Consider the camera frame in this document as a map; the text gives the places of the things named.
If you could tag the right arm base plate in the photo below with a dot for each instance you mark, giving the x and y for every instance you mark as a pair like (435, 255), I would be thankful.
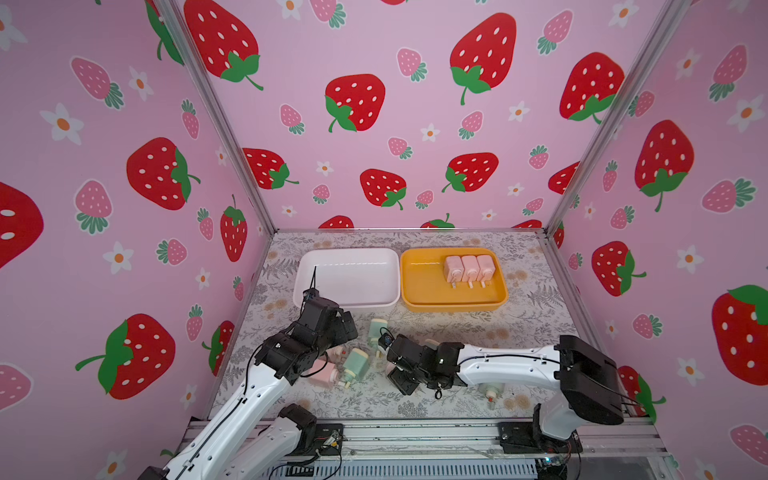
(523, 437)

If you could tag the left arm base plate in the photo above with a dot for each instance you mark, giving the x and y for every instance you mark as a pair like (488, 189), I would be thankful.
(315, 439)

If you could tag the aluminium front rail frame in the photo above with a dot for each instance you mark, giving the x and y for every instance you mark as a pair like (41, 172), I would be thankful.
(435, 449)

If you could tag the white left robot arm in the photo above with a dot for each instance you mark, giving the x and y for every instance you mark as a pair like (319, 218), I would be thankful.
(274, 367)

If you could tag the floral patterned table mat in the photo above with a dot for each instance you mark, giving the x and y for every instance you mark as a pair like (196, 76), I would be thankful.
(536, 313)

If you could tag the white plastic storage box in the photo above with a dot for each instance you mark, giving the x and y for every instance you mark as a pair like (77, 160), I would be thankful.
(358, 279)

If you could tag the green sharpener upper middle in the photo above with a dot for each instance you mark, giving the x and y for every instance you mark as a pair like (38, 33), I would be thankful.
(378, 329)

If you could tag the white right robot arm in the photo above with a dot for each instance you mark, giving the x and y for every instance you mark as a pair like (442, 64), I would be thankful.
(584, 380)

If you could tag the yellow plastic storage box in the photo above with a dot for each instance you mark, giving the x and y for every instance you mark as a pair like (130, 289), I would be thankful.
(424, 287)

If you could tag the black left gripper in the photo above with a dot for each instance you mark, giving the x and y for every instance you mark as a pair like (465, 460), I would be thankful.
(340, 335)

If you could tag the green sharpener lower left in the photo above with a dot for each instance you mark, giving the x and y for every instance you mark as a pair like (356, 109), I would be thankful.
(354, 367)

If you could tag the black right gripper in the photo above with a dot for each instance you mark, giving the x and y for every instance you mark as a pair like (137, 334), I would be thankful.
(399, 358)

